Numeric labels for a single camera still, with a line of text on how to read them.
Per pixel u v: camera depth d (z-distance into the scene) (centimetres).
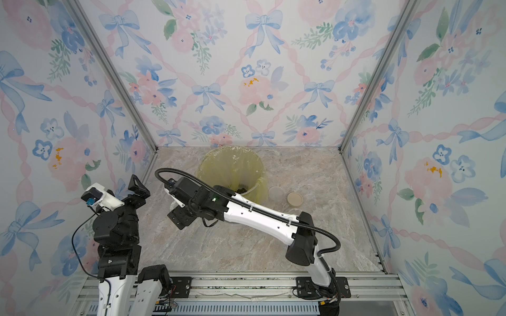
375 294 74
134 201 58
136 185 58
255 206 48
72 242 49
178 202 59
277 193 99
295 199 98
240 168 86
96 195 51
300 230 45
